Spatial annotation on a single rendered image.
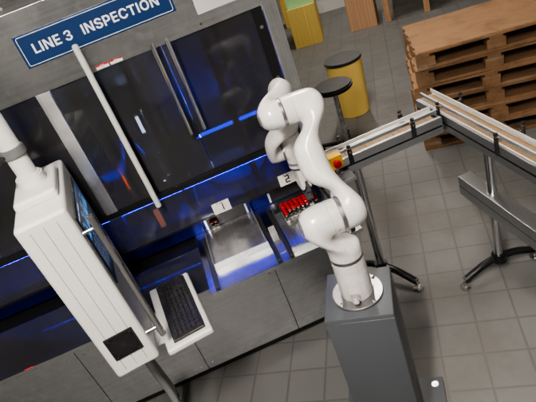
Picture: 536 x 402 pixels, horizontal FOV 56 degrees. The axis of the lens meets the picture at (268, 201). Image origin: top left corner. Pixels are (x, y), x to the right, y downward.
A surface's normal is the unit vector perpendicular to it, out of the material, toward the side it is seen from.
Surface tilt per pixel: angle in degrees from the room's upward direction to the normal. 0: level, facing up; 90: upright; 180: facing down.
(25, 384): 90
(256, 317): 90
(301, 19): 90
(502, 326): 0
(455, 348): 0
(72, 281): 90
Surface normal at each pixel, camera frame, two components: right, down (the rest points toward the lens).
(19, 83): 0.25, 0.45
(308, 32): -0.08, 0.56
